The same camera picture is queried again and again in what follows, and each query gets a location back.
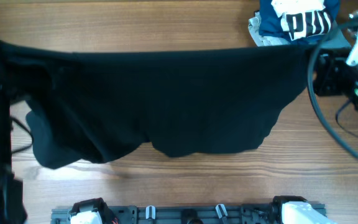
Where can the navy blue folded shirt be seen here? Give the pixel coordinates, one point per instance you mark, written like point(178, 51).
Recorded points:
point(270, 22)

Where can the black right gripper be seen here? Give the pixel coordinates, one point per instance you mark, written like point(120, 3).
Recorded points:
point(329, 68)

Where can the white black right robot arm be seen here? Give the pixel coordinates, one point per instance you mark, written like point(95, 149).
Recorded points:
point(351, 59)

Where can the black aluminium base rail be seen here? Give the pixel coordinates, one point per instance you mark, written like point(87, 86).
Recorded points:
point(250, 213)

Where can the black polo shirt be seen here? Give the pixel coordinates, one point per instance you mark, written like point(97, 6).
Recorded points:
point(101, 107)

